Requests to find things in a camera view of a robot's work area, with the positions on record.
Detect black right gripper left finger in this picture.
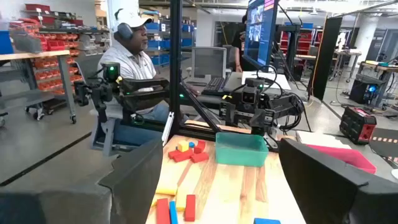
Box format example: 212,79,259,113
0,139,164,224

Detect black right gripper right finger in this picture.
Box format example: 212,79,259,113
278,138,398,224

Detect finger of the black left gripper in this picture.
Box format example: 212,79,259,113
250,108,267,137
223,102,237,127

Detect yellow wooden cylinder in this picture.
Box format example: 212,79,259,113
154,182,178,196

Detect green plastic bin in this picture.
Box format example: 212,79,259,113
215,132,269,168

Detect black keyboard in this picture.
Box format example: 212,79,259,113
201,77,226,96

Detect red plastic bin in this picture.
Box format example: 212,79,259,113
306,144,377,175

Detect white paper booklet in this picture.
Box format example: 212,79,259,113
295,129,352,150

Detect small grey monitor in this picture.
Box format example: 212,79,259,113
190,46,228,80

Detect person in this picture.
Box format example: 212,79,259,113
231,14,249,73
96,7,200,147

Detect black red power station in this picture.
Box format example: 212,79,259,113
338,105,377,146

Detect black hazard striped mat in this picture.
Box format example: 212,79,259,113
368,127,398,169

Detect large black monitor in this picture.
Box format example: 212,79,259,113
242,0,280,71

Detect black partition panel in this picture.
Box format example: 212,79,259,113
312,15,343,101

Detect red storage shelf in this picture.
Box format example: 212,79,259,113
279,29,324,57

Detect shelf with blue bins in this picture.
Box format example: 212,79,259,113
144,18,197,68

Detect black computer tower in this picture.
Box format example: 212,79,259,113
349,74,385,105

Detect wooden top desk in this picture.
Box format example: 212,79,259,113
357,58,398,108

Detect shelf with red bins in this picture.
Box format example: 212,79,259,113
9,2,85,96

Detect wood top workbench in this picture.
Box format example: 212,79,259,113
0,49,78,124

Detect blue storage bin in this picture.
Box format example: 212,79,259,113
0,29,15,55

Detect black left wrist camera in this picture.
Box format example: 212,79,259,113
241,88,261,106

